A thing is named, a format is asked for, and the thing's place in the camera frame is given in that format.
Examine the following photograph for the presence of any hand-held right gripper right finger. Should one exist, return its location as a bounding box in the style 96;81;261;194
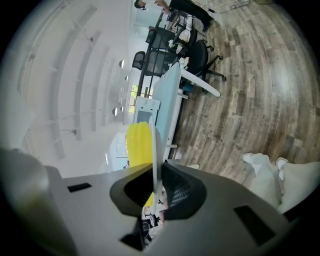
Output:
144;159;299;256

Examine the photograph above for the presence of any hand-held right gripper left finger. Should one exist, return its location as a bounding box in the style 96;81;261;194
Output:
44;162;154;256

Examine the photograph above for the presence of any yellow corn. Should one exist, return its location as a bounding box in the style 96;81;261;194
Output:
125;121;154;208

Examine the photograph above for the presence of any white plate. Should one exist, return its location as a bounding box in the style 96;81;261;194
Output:
148;115;164;214

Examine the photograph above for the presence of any person's white trouser leg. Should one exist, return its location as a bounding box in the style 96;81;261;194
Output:
276;161;320;216
248;152;285;210

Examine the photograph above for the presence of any person's white shoe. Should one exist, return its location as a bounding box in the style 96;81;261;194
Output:
275;157;288;170
241;152;259;164

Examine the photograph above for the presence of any black framed window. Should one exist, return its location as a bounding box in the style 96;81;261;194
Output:
127;83;154;114

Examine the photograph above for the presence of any white table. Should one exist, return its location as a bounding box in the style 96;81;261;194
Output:
151;63;221;161

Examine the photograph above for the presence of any black chair with headrest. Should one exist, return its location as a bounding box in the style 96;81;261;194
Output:
132;50;147;71

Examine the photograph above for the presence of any black mesh office chair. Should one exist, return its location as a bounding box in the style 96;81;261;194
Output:
146;48;181;76
145;27;176;50

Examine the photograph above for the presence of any black wheeled office chair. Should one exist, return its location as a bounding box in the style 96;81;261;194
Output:
187;39;228;82

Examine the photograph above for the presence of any cable on floor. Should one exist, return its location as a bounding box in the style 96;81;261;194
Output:
206;0;251;15

